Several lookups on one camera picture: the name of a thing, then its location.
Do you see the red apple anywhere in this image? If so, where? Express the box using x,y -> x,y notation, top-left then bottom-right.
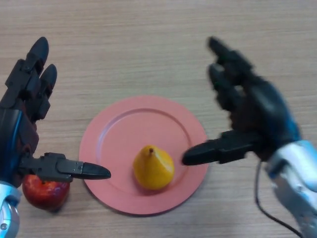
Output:
21,174 -> 71,212

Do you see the pink round plate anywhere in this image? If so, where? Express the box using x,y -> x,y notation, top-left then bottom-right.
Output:
79,95 -> 209,216

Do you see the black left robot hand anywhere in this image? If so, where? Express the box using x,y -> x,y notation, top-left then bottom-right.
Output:
0,36 -> 111,188

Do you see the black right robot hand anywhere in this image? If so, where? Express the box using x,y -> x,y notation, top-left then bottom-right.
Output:
181,36 -> 302,166

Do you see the yellow pear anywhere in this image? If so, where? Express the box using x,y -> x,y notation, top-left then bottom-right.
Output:
133,145 -> 175,191

